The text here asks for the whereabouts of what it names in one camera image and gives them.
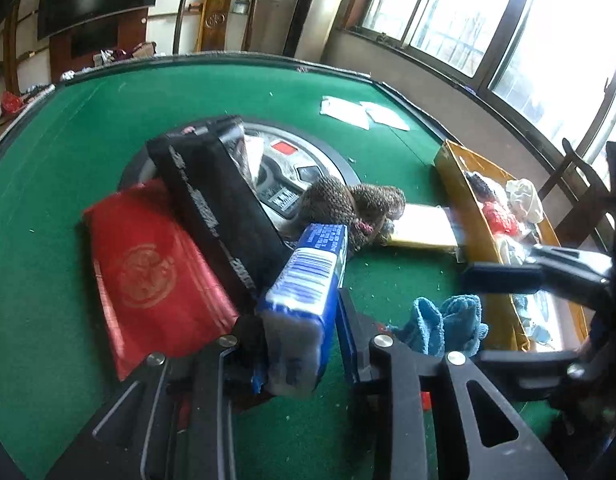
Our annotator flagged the brown knitted cloth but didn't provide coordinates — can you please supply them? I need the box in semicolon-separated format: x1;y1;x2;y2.
298;175;407;256

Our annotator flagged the white cloth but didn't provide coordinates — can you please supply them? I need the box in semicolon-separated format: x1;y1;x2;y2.
505;177;545;225

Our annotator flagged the yellow cardboard box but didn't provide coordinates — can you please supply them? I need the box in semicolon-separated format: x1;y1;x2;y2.
433;139;589;353

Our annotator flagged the large window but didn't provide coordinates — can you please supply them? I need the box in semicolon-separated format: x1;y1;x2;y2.
345;0;616;161

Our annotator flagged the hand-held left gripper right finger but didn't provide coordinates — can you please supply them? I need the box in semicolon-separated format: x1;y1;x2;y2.
335;287;569;480

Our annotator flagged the colourful sponge pack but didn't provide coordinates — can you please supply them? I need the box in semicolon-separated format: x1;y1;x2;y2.
385;202;469;263

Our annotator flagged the dark patterned cloth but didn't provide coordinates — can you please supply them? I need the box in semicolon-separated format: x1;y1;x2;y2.
464;170;509;201

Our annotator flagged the blue tissue pack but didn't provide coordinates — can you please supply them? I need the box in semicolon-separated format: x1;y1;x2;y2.
255;222;349;400

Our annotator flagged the red plastic bag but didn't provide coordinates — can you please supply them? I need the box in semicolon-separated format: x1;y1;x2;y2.
483;201;521;235

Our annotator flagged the dark wooden chair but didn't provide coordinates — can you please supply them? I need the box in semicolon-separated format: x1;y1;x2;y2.
538;137;614;261

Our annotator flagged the long black package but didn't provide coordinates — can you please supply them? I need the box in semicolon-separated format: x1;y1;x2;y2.
145;116;291;306

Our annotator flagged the assorted household clutter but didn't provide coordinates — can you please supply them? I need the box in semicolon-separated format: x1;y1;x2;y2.
95;41;159;66

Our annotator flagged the round table control panel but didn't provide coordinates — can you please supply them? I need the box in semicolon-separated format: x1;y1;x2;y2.
118;116;363;241

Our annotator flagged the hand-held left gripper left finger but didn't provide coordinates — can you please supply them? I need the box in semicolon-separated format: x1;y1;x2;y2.
48;312;269;480

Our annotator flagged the yellow wooden board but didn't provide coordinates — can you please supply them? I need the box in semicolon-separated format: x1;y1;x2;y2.
195;0;236;53

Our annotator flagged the plain white packet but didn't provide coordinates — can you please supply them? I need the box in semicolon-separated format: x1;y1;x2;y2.
360;101;411;131

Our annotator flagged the red bag with gold emblem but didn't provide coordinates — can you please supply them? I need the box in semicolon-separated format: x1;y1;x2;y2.
82;180;241;382

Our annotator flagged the white packet with red print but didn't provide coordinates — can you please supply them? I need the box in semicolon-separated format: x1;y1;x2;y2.
320;96;371;128

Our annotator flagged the blue towel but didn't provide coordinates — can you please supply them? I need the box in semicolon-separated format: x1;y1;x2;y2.
388;294;490;358

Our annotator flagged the pale blue cloth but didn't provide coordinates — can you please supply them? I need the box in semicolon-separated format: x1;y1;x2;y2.
513;290;561;348

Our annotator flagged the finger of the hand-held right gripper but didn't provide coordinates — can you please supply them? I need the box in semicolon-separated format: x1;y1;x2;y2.
460;245;614;311
475;350;586;401

